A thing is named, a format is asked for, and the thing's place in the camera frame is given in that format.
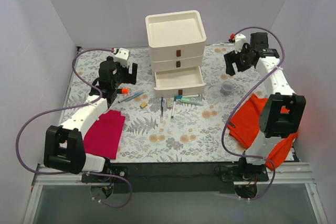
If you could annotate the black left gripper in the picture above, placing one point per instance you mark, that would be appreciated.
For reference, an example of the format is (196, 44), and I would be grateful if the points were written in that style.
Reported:
(125, 74)

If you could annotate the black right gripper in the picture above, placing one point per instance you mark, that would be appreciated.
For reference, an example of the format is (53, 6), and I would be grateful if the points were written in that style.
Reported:
(237, 61)

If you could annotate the small clear plastic cup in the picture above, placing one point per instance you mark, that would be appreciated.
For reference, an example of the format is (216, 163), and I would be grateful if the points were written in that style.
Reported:
(227, 88)

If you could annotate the tan rubber eraser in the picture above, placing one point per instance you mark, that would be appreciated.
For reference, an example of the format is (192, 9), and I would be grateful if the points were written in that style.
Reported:
(143, 105)

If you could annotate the white bottom drawer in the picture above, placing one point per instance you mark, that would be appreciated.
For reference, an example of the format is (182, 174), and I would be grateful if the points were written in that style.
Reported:
(186, 81)

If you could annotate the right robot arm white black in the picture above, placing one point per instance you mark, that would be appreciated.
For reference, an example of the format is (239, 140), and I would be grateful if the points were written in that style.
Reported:
(282, 113)

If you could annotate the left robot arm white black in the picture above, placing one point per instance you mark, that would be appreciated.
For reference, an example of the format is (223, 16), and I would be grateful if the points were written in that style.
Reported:
(64, 147)

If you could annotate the black orange highlighter marker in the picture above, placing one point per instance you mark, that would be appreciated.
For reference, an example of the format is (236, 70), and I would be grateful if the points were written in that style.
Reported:
(122, 91)

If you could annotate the blue capped white pen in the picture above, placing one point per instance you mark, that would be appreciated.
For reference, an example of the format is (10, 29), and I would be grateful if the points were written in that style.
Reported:
(136, 95)

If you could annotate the dark blue pen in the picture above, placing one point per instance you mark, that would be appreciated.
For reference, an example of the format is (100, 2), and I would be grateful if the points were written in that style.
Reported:
(162, 110)

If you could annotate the white green tipped pen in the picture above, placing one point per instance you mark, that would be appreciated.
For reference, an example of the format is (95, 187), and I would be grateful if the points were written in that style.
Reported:
(173, 107)

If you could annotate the white teal capped marker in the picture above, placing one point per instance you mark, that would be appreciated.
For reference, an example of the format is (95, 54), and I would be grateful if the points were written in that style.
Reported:
(188, 96)

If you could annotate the white stacked drawer unit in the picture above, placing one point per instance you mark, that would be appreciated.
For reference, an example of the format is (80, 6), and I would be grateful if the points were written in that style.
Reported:
(176, 40)

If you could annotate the mint green highlighter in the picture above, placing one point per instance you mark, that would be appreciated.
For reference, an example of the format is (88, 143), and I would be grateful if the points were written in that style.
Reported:
(191, 101)

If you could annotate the floral patterned table mat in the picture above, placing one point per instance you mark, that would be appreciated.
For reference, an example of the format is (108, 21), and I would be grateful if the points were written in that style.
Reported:
(196, 133)

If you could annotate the magenta folded cloth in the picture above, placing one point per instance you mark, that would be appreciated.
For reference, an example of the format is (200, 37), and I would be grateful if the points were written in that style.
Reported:
(103, 137)

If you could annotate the orange crumpled cloth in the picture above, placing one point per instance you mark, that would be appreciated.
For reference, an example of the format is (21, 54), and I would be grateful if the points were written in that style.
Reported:
(244, 127)

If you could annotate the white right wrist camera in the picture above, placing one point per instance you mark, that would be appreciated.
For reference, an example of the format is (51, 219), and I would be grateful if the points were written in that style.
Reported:
(238, 40)

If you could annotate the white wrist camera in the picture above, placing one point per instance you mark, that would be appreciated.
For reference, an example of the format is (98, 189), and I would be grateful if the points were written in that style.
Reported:
(238, 40)
(121, 55)

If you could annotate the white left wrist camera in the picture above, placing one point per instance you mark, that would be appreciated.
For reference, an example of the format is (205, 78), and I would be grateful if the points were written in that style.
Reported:
(121, 55)

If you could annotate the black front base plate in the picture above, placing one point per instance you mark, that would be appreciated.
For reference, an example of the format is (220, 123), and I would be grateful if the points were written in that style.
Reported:
(186, 176)

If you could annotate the aluminium front frame rail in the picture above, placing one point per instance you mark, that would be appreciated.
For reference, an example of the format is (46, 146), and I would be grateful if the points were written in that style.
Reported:
(289, 173)

